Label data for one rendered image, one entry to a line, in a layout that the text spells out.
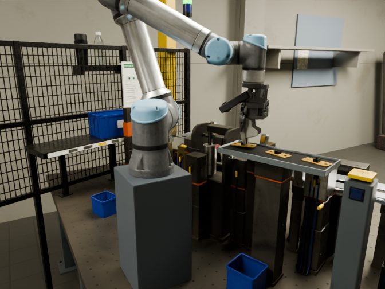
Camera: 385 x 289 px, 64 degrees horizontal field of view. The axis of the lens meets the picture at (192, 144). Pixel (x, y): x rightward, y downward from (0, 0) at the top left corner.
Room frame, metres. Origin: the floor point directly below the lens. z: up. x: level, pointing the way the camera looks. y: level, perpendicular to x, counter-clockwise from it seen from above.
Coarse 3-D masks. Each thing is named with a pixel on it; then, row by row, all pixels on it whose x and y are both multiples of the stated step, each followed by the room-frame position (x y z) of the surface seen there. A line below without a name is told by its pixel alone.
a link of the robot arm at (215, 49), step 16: (112, 0) 0.96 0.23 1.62; (128, 0) 0.96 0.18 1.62; (144, 0) 0.95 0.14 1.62; (144, 16) 0.95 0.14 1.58; (160, 16) 0.94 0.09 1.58; (176, 16) 0.94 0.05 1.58; (160, 32) 0.97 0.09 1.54; (176, 32) 0.93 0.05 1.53; (192, 32) 0.92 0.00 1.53; (208, 32) 0.93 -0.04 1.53; (192, 48) 0.94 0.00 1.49; (208, 48) 0.89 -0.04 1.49; (224, 48) 0.89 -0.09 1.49; (224, 64) 0.93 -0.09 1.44
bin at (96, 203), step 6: (102, 192) 1.50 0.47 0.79; (108, 192) 1.50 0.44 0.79; (96, 198) 1.47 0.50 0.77; (102, 198) 1.50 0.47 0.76; (108, 198) 1.51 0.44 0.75; (114, 198) 1.43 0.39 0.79; (96, 204) 1.42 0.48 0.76; (102, 204) 1.38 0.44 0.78; (108, 204) 1.41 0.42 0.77; (114, 204) 1.43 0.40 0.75; (96, 210) 1.42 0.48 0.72; (102, 210) 1.39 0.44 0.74; (108, 210) 1.41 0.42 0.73; (114, 210) 1.43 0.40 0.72; (102, 216) 1.39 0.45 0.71; (108, 216) 1.40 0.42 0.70
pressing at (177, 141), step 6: (174, 138) 1.83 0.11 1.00; (180, 138) 1.83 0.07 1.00; (174, 144) 1.68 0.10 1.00; (174, 150) 1.59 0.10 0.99; (336, 180) 1.15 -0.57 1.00; (342, 180) 1.15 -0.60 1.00; (336, 186) 1.08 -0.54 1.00; (342, 186) 1.08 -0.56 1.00; (378, 186) 1.08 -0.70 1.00; (384, 186) 1.08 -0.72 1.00; (336, 192) 1.06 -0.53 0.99; (342, 192) 1.04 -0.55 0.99; (378, 192) 1.03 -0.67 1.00; (378, 198) 0.97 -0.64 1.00; (384, 198) 0.98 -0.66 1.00; (384, 204) 0.95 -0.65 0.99
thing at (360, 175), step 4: (352, 172) 0.80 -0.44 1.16; (356, 172) 0.80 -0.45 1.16; (360, 172) 0.80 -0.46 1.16; (364, 172) 0.80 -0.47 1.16; (368, 172) 0.80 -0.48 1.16; (372, 172) 0.80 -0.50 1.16; (348, 176) 0.79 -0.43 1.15; (352, 176) 0.78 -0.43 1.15; (356, 176) 0.78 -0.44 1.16; (360, 176) 0.77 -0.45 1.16; (364, 176) 0.77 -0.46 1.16; (368, 176) 0.77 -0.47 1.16; (372, 176) 0.77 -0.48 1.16; (360, 180) 0.78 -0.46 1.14; (364, 180) 0.76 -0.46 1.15; (368, 180) 0.76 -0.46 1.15; (372, 180) 0.76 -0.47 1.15
